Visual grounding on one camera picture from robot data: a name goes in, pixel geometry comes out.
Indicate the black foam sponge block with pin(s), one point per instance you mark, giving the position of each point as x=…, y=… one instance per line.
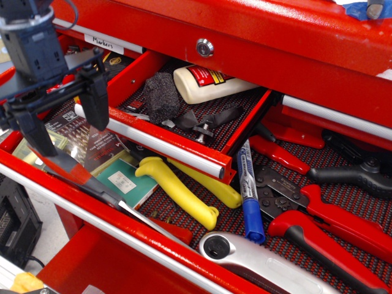
x=162, y=101

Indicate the red handled pliers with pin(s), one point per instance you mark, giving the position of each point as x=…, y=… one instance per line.
x=271, y=140

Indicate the red handled wire stripper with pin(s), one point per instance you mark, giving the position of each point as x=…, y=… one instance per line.
x=72, y=49

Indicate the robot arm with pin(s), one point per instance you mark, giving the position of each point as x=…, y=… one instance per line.
x=25, y=10

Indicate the black handled cutter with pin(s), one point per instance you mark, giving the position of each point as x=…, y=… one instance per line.
x=369, y=170

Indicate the blue BIC marker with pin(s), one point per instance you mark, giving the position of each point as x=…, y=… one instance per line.
x=253, y=223

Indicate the grey red handled scissors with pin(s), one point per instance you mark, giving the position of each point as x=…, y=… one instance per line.
x=69, y=170

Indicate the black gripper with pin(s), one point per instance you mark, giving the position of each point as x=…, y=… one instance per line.
x=40, y=63

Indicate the silver utility knife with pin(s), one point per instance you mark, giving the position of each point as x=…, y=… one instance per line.
x=259, y=265

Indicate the black electronic device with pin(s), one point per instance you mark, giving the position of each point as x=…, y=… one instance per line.
x=20, y=224

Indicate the clear yellow plastic case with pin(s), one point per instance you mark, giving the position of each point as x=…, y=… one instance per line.
x=24, y=152

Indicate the yellow black carbon box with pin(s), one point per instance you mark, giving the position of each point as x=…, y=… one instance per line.
x=115, y=68

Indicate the large red open drawer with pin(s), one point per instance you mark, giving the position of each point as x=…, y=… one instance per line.
x=373, y=209

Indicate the drill bit set case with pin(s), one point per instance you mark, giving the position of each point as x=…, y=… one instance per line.
x=93, y=149

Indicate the green small box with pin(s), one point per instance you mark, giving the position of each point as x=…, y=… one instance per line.
x=120, y=177

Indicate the red black crimping tool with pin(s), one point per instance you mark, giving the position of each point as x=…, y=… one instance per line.
x=299, y=215

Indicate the red tool chest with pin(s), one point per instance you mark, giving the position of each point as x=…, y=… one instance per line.
x=326, y=69

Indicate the small red open drawer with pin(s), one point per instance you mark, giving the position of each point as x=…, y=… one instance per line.
x=204, y=136

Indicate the white glue bottle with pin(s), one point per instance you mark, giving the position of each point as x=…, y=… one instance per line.
x=197, y=84

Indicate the yellow handled pliers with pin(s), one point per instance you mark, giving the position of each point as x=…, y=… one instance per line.
x=150, y=164

